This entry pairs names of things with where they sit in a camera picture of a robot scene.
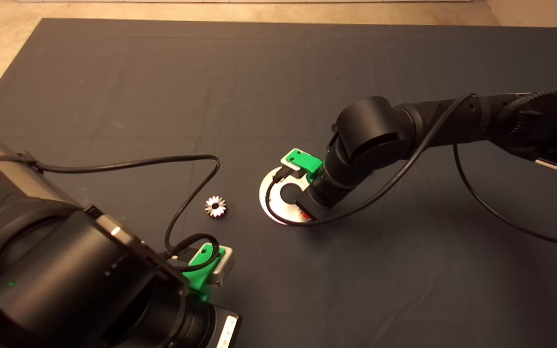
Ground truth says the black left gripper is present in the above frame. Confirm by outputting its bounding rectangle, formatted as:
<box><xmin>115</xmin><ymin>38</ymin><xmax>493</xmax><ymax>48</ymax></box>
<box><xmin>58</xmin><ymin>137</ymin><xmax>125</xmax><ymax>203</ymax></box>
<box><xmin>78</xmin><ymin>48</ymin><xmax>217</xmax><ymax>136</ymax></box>
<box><xmin>171</xmin><ymin>292</ymin><xmax>241</xmax><ymax>348</ymax></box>

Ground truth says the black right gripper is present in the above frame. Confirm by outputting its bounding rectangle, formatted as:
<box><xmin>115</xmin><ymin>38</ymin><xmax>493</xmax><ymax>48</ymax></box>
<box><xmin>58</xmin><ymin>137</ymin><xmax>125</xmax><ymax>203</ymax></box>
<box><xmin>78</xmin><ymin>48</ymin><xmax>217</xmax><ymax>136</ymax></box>
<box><xmin>295</xmin><ymin>162</ymin><xmax>356</xmax><ymax>221</ymax></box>

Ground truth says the round metal carrier plate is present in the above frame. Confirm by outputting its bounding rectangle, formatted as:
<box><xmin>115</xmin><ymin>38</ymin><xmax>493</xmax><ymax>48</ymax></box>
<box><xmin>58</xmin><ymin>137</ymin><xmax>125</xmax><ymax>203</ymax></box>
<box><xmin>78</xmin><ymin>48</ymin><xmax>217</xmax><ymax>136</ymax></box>
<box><xmin>259</xmin><ymin>167</ymin><xmax>327</xmax><ymax>226</ymax></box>

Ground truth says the small steel bevel gear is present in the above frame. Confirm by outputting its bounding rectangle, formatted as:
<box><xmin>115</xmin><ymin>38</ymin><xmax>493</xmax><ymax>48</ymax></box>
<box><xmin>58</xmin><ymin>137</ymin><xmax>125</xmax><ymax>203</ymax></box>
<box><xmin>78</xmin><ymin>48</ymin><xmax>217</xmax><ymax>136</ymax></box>
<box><xmin>205</xmin><ymin>196</ymin><xmax>227</xmax><ymax>218</ymax></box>

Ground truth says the dark grey table cloth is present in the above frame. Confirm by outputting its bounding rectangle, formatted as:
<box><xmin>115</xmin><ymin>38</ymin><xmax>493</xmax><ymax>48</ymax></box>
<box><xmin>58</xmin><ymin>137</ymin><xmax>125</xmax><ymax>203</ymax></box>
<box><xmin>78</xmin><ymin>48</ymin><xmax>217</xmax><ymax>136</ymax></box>
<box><xmin>0</xmin><ymin>18</ymin><xmax>557</xmax><ymax>348</ymax></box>

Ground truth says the black right camera cable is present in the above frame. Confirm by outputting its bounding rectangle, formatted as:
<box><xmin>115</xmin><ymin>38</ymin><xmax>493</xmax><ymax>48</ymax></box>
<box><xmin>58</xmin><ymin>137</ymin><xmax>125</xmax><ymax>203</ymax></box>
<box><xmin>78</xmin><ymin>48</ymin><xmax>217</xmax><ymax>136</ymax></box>
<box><xmin>265</xmin><ymin>92</ymin><xmax>557</xmax><ymax>251</ymax></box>

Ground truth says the black camera cable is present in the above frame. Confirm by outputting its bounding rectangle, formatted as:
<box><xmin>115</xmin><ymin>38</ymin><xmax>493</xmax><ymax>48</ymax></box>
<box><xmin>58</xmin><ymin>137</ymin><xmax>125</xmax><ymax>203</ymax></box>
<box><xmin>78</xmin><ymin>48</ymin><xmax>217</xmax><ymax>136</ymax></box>
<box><xmin>17</xmin><ymin>155</ymin><xmax>221</xmax><ymax>271</ymax></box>
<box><xmin>265</xmin><ymin>92</ymin><xmax>557</xmax><ymax>251</ymax></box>

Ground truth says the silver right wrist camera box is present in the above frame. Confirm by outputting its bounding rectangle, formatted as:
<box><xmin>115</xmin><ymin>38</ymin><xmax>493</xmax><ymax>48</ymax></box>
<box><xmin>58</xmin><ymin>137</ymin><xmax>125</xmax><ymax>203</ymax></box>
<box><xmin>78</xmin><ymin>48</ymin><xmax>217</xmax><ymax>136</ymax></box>
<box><xmin>278</xmin><ymin>148</ymin><xmax>308</xmax><ymax>178</ymax></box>

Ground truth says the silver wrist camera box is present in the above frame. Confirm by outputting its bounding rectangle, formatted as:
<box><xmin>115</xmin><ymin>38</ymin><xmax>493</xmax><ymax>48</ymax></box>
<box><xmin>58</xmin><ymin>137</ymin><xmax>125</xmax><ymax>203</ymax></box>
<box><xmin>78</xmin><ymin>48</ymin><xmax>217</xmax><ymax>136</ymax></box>
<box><xmin>208</xmin><ymin>245</ymin><xmax>235</xmax><ymax>288</ymax></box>
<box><xmin>278</xmin><ymin>148</ymin><xmax>308</xmax><ymax>178</ymax></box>

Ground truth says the green left camera mount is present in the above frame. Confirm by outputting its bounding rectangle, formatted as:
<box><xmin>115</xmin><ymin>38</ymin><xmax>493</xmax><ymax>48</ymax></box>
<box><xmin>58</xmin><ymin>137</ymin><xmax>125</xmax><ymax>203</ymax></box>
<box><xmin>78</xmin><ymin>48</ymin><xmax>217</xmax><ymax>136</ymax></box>
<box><xmin>182</xmin><ymin>243</ymin><xmax>226</xmax><ymax>301</ymax></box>

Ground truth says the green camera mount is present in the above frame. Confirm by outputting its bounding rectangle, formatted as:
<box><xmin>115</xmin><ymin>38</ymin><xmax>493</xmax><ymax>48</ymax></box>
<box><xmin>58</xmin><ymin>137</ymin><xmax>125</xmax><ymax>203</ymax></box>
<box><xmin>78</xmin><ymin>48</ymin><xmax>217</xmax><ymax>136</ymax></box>
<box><xmin>182</xmin><ymin>243</ymin><xmax>226</xmax><ymax>301</ymax></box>
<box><xmin>281</xmin><ymin>150</ymin><xmax>323</xmax><ymax>183</ymax></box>

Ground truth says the green right camera mount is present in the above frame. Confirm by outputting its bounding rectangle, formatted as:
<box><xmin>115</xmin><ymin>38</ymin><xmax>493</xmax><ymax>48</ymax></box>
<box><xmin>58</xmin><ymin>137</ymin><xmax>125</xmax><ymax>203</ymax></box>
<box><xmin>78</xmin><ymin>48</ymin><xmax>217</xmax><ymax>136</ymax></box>
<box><xmin>281</xmin><ymin>150</ymin><xmax>323</xmax><ymax>183</ymax></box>

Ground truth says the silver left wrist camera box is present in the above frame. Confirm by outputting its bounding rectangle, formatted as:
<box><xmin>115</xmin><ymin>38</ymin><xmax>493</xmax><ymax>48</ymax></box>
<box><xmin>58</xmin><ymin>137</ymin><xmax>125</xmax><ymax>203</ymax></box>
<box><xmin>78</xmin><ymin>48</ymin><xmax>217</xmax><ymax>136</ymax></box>
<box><xmin>208</xmin><ymin>245</ymin><xmax>235</xmax><ymax>288</ymax></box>

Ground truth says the black left camera cable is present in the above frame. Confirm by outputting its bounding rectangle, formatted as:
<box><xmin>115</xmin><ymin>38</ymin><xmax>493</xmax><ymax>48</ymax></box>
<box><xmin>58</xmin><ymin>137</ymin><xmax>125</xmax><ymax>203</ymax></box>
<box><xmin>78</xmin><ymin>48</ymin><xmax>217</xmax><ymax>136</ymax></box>
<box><xmin>17</xmin><ymin>155</ymin><xmax>221</xmax><ymax>271</ymax></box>

